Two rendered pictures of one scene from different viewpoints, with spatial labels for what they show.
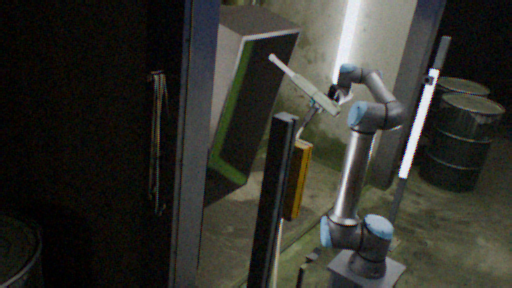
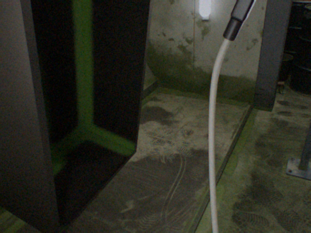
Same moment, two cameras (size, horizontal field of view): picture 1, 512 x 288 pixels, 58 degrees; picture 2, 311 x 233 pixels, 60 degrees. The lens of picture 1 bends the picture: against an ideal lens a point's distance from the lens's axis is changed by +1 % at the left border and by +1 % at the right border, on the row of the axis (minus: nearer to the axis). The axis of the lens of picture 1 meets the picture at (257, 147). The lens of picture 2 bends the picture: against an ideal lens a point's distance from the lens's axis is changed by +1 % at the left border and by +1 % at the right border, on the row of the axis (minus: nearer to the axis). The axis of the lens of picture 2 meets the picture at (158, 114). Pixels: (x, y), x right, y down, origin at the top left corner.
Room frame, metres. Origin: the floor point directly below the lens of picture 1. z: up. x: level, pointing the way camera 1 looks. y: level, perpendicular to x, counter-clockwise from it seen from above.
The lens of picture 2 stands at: (1.67, -0.02, 1.36)
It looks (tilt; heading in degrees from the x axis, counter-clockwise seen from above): 29 degrees down; 357
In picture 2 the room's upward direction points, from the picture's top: 4 degrees counter-clockwise
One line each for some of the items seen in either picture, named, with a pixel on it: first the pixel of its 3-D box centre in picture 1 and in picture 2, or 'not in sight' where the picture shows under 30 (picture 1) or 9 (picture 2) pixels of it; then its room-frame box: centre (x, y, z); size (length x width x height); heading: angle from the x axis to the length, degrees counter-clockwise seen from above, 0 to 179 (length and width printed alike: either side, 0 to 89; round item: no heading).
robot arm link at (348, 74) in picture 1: (348, 75); not in sight; (2.49, -0.44, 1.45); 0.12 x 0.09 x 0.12; 93
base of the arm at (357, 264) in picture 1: (369, 258); not in sight; (1.89, -0.64, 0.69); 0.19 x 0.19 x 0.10
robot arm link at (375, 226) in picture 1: (373, 236); not in sight; (1.89, -0.63, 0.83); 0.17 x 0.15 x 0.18; 93
